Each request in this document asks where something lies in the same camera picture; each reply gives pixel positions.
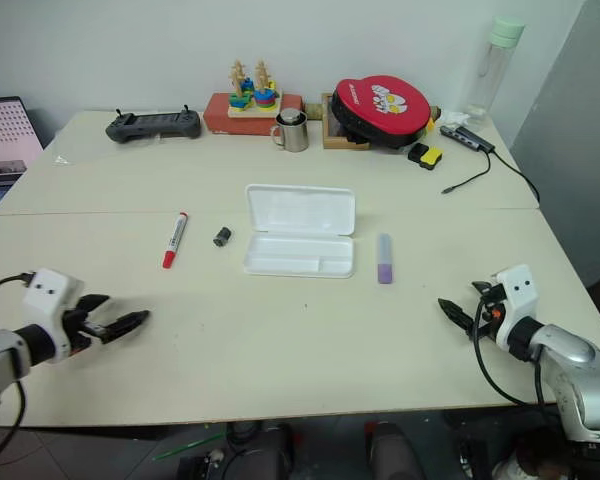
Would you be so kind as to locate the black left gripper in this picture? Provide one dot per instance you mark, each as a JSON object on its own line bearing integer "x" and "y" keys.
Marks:
{"x": 82, "y": 332}

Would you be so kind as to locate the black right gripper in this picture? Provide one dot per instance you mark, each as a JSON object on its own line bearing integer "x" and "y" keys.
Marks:
{"x": 490, "y": 312}

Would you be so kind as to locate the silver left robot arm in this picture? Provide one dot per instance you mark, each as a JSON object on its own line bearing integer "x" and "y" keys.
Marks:
{"x": 2, "y": 352}

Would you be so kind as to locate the white plastic case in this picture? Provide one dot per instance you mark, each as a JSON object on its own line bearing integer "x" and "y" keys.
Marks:
{"x": 300, "y": 225}

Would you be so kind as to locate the purple eraser stick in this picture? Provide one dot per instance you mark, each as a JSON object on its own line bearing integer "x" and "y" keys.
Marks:
{"x": 385, "y": 262}

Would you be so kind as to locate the red whiteboard marker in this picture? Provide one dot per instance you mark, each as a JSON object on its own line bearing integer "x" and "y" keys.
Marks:
{"x": 176, "y": 240}

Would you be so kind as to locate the small black cylinder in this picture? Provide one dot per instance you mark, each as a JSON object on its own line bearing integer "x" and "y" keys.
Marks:
{"x": 221, "y": 236}

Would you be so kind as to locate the yellow black block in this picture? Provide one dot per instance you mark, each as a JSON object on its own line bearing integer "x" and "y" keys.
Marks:
{"x": 432, "y": 157}

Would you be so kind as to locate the green stick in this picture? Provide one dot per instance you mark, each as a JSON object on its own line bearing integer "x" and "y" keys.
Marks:
{"x": 190, "y": 446}

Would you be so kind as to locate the small black block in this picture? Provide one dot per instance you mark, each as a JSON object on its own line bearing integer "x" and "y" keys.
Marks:
{"x": 416, "y": 151}

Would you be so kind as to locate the clear plastic wrapper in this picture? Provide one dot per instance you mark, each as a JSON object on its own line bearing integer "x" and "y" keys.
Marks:
{"x": 61, "y": 160}

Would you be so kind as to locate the grey usb hub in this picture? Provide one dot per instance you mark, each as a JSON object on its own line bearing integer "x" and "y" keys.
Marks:
{"x": 467, "y": 136}

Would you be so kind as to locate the grey panel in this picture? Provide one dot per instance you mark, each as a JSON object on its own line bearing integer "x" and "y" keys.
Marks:
{"x": 570, "y": 150}

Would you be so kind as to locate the crumpled white tissue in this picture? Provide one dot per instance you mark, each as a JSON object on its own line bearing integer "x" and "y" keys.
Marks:
{"x": 454, "y": 117}

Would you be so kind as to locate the dark grey remote controller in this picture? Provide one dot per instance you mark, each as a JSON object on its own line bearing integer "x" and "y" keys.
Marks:
{"x": 152, "y": 125}

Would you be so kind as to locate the dark rounded shape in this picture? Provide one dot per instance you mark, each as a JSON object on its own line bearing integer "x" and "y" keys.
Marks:
{"x": 250, "y": 457}

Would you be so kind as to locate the laptop computer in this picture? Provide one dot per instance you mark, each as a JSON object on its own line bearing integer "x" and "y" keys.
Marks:
{"x": 5, "y": 135}

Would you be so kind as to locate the red black boxing pad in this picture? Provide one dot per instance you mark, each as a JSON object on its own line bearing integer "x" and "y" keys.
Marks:
{"x": 380, "y": 107}

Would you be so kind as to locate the wooden box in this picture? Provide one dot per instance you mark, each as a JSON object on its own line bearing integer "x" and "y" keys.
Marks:
{"x": 330, "y": 137}

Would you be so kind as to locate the red cardboard box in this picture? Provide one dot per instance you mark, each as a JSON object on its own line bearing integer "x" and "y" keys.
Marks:
{"x": 217, "y": 117}

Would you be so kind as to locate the clear bottle green lid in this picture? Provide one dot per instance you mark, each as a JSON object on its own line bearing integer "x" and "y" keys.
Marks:
{"x": 490, "y": 75}

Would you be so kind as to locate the steel mug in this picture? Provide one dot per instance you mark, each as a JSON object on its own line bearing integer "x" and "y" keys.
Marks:
{"x": 295, "y": 137}

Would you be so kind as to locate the small brown block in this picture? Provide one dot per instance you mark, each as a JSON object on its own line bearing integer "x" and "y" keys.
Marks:
{"x": 312, "y": 111}

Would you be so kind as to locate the metal weight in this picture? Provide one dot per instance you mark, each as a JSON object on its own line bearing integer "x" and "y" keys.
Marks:
{"x": 290, "y": 116}

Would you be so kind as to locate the wooden colourful stacking toy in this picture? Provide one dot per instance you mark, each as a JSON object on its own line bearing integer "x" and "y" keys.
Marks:
{"x": 254, "y": 97}

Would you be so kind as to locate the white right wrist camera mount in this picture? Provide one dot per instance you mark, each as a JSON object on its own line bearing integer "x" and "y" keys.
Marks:
{"x": 519, "y": 295}

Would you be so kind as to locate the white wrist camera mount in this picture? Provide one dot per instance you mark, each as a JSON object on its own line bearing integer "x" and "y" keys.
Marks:
{"x": 519, "y": 295}
{"x": 47, "y": 295}

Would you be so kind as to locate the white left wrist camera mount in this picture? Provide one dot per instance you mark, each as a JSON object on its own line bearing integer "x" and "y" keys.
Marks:
{"x": 47, "y": 295}

